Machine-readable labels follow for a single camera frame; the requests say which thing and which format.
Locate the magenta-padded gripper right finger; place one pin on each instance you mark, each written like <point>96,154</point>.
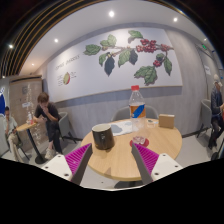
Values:
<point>146,160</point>

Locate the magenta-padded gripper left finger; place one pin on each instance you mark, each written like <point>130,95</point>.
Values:
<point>77,160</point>

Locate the clear red-capped drink bottle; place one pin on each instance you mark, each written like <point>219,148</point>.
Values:
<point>137,111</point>

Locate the flat round red coaster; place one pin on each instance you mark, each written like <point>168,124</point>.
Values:
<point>133,144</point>

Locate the black mug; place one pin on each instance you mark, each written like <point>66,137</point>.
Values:
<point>103,138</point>

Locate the white paper sheet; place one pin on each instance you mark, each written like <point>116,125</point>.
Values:
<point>121,128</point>

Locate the small brown cardboard box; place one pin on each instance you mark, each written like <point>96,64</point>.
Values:
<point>166,121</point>

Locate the person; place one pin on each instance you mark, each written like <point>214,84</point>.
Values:
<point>216,103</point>
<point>11,128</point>
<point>50,116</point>

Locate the small round wooden table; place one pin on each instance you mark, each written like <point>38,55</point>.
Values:
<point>26,126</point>

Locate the small clear bottle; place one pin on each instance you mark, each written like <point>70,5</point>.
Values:
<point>29,118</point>

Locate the white notice sheet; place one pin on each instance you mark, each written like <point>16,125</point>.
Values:
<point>207,70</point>

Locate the green exit sign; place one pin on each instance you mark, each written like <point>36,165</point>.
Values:
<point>204,47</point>

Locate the round ceiling spotlights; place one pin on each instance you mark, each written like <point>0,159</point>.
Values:
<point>111,13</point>

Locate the coffee plant wall mural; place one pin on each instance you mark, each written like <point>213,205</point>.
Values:
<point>90,73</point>

